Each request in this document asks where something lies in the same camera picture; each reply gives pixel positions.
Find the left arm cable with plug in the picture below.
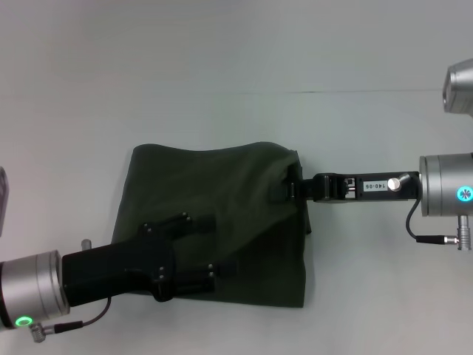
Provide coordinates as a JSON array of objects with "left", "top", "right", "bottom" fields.
[{"left": 29, "top": 294, "right": 112, "bottom": 334}]

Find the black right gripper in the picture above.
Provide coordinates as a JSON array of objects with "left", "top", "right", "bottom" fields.
[{"left": 269, "top": 162, "right": 423, "bottom": 204}]

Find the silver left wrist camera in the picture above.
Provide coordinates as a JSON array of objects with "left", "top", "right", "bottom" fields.
[{"left": 0, "top": 166, "right": 10, "bottom": 237}]

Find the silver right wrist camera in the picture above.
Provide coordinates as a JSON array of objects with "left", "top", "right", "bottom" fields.
[{"left": 442, "top": 57, "right": 473, "bottom": 120}]

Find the right arm cable with plug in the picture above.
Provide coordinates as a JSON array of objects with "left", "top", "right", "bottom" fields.
[{"left": 405, "top": 199, "right": 473, "bottom": 253}]

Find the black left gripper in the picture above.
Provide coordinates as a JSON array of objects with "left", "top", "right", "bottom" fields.
[{"left": 61, "top": 212, "right": 239, "bottom": 308}]

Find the arm cable with plug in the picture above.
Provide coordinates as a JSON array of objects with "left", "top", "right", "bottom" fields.
[
  {"left": 29, "top": 294, "right": 112, "bottom": 334},
  {"left": 405, "top": 199, "right": 473, "bottom": 253}
]

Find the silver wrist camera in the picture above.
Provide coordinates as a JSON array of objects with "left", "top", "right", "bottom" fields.
[
  {"left": 0, "top": 166, "right": 10, "bottom": 237},
  {"left": 442, "top": 57, "right": 473, "bottom": 120}
]

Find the dark green FREE! t-shirt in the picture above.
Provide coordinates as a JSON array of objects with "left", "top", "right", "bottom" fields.
[{"left": 112, "top": 140, "right": 314, "bottom": 308}]

